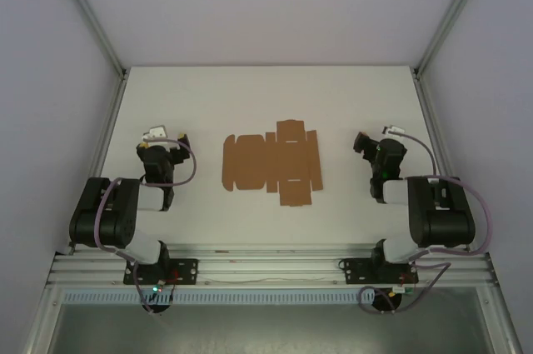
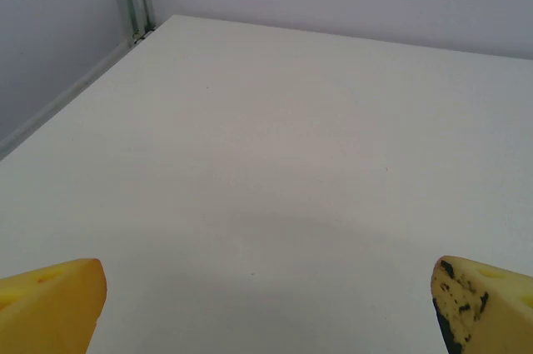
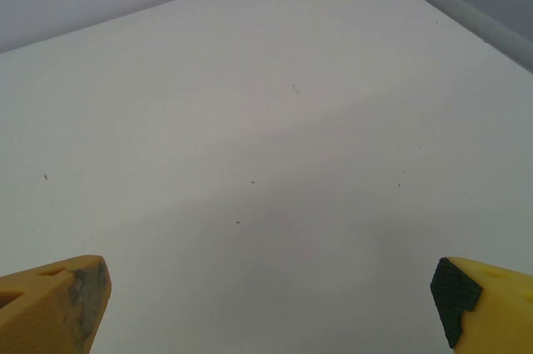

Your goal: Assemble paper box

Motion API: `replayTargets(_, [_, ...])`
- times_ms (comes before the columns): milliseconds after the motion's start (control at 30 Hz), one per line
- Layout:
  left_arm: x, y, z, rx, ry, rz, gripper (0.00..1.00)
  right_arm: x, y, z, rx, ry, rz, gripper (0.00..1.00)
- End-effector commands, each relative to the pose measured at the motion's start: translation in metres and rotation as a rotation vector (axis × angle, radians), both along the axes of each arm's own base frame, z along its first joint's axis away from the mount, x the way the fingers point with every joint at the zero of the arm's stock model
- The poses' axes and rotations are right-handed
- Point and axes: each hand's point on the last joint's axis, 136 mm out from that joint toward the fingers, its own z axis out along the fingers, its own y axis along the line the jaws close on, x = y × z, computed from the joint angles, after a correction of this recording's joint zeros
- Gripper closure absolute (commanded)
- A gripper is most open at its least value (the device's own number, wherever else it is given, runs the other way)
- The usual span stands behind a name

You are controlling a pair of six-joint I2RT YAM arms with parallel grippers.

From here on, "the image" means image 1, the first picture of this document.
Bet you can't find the slotted white cable duct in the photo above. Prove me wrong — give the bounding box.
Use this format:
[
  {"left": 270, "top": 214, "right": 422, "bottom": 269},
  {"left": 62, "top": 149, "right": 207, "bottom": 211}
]
[{"left": 62, "top": 290, "right": 376, "bottom": 306}]

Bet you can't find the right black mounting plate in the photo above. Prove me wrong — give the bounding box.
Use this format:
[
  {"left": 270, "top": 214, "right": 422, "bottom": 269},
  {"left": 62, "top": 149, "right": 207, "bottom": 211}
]
[{"left": 338, "top": 257, "right": 420, "bottom": 287}]

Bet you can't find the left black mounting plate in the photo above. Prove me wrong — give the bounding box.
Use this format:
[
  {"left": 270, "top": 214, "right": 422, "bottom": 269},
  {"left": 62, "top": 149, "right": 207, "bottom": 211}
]
[{"left": 122, "top": 257, "right": 199, "bottom": 287}]

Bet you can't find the black mounting plate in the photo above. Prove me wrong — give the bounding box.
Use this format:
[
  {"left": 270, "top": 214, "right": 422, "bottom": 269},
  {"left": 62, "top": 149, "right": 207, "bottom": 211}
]
[
  {"left": 122, "top": 257, "right": 199, "bottom": 287},
  {"left": 338, "top": 257, "right": 420, "bottom": 287}
]

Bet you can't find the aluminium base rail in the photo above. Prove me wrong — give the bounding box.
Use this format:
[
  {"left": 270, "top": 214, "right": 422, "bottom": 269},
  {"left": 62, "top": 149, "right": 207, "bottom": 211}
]
[{"left": 48, "top": 243, "right": 499, "bottom": 288}]

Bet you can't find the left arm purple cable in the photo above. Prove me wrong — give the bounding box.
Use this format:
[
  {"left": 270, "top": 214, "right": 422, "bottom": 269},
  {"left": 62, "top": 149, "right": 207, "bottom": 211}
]
[{"left": 94, "top": 138, "right": 198, "bottom": 309}]

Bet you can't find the aluminium frame post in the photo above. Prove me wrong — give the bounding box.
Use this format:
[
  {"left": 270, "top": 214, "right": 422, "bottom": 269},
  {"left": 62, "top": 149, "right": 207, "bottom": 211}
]
[
  {"left": 414, "top": 0, "right": 495, "bottom": 76},
  {"left": 52, "top": 0, "right": 127, "bottom": 78}
]

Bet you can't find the aluminium table side rail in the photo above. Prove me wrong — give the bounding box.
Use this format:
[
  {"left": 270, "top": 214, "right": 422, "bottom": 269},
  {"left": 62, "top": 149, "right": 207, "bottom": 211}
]
[
  {"left": 411, "top": 70, "right": 491, "bottom": 255},
  {"left": 66, "top": 70, "right": 129, "bottom": 255}
]

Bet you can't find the black round cable grommet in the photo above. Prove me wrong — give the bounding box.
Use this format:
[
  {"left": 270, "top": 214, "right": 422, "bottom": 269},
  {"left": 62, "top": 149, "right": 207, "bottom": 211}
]
[
  {"left": 371, "top": 287, "right": 403, "bottom": 313},
  {"left": 141, "top": 302, "right": 172, "bottom": 316}
]

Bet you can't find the brown cardboard paper box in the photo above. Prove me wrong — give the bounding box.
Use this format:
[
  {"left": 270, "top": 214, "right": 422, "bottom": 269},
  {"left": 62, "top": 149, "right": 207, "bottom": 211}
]
[{"left": 220, "top": 119, "right": 324, "bottom": 208}]

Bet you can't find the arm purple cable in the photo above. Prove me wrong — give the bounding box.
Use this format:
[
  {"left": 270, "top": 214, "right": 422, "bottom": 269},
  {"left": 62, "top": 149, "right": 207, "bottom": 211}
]
[
  {"left": 94, "top": 138, "right": 198, "bottom": 309},
  {"left": 358, "top": 127, "right": 494, "bottom": 314}
]

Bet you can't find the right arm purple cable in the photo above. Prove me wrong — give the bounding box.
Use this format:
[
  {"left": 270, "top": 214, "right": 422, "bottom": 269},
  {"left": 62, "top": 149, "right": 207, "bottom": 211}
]
[{"left": 358, "top": 127, "right": 494, "bottom": 314}]

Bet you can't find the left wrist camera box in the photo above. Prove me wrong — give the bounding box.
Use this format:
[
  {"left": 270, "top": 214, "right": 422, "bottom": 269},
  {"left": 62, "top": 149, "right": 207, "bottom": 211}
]
[{"left": 142, "top": 124, "right": 168, "bottom": 143}]

